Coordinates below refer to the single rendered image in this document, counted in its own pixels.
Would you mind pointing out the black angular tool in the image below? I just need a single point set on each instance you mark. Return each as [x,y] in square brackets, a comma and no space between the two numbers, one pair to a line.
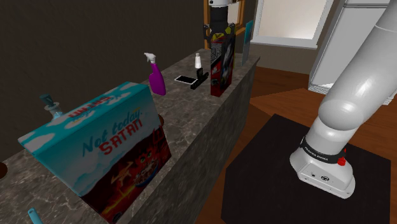
[199,79]

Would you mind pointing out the white shaker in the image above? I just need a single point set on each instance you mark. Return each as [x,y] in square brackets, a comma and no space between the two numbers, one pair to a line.
[198,61]

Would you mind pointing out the white-edged black phone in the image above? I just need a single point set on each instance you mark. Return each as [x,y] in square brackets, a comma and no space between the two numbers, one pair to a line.
[186,79]

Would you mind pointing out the tall red and black box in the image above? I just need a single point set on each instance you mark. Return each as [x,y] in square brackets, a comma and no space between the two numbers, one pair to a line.
[221,66]

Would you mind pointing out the white-framed window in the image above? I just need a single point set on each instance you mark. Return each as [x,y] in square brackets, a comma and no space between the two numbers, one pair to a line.
[291,18]

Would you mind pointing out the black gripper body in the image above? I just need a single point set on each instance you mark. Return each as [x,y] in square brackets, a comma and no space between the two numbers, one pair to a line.
[219,18]

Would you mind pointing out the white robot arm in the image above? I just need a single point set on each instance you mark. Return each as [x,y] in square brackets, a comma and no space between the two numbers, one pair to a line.
[350,102]

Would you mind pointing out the blue and red cereal box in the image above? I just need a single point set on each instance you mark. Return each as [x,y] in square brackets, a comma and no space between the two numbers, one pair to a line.
[102,149]

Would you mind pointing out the purple spray bottle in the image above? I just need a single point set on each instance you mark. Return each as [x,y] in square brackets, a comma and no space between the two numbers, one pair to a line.
[157,81]

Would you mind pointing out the black robot stand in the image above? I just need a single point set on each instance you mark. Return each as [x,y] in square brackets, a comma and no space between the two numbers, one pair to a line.
[263,173]

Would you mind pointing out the brown round dish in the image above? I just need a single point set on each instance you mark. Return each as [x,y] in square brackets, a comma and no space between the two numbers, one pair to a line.
[2,170]
[161,121]

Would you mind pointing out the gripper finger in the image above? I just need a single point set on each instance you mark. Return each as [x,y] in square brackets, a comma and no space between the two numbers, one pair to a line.
[206,30]
[232,28]

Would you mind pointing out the blue bottle with teal stopper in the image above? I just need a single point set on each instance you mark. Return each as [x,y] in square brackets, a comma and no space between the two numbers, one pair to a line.
[49,104]

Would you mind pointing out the wooden-framed door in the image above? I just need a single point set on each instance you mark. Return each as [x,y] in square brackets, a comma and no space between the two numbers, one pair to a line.
[239,15]

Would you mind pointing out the teal upright book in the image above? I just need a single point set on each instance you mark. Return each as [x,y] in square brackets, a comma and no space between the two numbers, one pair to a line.
[247,40]

